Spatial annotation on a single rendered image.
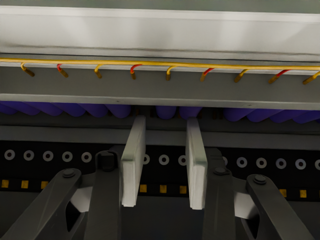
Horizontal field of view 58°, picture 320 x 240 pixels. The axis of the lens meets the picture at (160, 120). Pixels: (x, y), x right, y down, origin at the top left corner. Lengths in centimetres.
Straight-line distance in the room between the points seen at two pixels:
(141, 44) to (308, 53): 9
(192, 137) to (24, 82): 11
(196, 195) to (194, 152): 2
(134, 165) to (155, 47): 6
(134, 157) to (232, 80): 7
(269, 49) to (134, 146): 9
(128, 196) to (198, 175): 4
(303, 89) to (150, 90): 9
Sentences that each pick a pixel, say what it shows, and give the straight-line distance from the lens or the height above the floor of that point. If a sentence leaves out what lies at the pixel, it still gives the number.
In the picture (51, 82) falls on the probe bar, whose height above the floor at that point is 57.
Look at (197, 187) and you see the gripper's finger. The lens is 16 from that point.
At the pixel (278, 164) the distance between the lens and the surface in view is 33.
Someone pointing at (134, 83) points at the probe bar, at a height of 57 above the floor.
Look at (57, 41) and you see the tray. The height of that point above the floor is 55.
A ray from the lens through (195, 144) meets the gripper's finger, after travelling 17.
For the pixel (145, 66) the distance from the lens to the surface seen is 17.
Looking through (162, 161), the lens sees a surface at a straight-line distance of 31.
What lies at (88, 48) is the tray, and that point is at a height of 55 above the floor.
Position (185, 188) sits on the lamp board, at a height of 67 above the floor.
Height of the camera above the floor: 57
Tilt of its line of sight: 7 degrees up
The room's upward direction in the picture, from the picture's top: 178 degrees counter-clockwise
